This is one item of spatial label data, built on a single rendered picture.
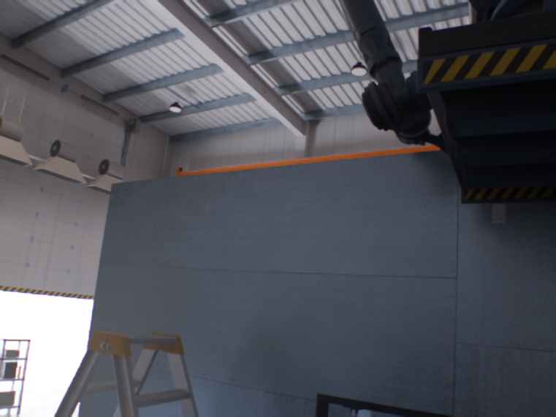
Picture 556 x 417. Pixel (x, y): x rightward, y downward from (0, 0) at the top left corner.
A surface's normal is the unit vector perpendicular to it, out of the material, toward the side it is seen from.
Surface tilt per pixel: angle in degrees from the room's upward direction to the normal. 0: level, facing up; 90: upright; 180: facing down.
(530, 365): 90
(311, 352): 90
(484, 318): 90
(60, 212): 90
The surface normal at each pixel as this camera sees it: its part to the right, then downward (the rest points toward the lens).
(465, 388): -0.52, -0.22
